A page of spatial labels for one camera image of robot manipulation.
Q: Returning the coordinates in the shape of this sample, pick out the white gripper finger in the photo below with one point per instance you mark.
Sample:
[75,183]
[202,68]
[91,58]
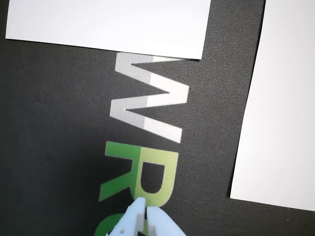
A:
[130,216]
[162,223]

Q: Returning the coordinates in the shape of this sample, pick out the black printed mat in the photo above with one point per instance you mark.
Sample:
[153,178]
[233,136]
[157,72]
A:
[49,123]

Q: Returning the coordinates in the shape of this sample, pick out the white paper sheet marked HOME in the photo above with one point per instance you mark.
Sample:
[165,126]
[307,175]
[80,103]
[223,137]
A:
[283,110]

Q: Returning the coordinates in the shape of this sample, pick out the white paper sheet marked 1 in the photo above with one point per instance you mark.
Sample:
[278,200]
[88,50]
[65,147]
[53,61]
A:
[110,22]

